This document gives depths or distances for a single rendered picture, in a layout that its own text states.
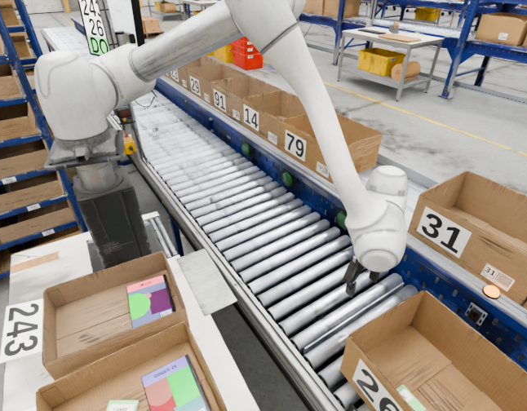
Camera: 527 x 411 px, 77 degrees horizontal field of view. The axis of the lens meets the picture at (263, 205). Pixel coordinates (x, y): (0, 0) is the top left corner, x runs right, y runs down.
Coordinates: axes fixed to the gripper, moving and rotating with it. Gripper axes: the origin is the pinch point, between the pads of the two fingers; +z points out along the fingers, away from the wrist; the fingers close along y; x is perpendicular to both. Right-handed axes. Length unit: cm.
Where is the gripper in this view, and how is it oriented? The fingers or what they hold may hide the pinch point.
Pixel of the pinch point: (362, 282)
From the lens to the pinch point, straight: 114.0
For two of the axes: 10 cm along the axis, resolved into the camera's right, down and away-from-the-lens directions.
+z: 0.0, 8.1, 5.9
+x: 5.5, 4.9, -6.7
